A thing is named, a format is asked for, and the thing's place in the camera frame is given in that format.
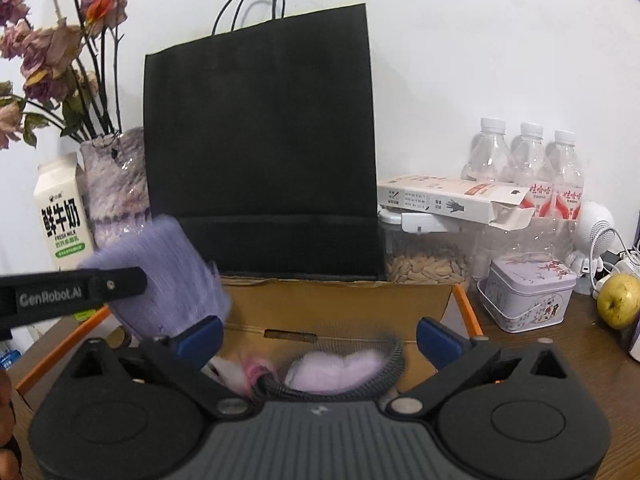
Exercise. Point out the fluffy purple headband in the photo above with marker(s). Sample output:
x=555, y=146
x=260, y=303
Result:
x=325, y=370

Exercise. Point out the red cardboard box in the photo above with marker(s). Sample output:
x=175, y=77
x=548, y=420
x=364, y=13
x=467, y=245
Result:
x=350, y=310

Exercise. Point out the dried rose bouquet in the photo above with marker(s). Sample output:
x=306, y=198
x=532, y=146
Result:
x=50, y=50

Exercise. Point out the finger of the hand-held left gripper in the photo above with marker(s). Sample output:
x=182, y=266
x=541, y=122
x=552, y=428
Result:
x=122, y=284

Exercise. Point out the small white pouch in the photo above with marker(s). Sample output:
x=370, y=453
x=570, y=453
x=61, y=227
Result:
x=225, y=370

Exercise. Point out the white green milk carton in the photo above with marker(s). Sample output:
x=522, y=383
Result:
x=60, y=220

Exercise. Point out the clear jar of seeds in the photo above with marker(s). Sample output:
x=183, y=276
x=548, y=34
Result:
x=425, y=265

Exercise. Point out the purple knit cloth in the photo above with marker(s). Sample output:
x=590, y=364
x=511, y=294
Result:
x=165, y=270

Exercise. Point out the flat white carton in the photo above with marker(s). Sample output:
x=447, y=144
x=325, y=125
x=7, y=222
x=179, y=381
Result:
x=435, y=197

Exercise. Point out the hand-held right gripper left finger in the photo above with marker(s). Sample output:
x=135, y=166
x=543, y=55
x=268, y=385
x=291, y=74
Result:
x=202, y=338

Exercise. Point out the person's left hand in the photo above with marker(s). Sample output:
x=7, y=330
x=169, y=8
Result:
x=6, y=410

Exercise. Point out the clear water bottle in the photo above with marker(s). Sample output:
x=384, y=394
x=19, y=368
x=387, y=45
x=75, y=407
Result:
x=487, y=150
x=531, y=160
x=567, y=170

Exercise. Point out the blue printed bags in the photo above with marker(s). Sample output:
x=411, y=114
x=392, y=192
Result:
x=7, y=360

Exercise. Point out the mottled purple vase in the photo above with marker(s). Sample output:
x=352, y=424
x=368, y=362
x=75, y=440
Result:
x=117, y=185

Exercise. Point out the yellow green apple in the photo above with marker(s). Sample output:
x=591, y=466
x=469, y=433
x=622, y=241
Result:
x=617, y=300

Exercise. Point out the black paper bag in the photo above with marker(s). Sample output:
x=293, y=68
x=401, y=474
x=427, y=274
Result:
x=260, y=150

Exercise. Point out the small white fan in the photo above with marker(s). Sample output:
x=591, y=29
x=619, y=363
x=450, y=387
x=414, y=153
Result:
x=595, y=225

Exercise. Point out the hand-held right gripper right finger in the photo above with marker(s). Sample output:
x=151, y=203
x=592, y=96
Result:
x=436, y=343

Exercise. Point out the printed tin box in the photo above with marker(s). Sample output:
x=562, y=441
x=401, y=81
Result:
x=525, y=295

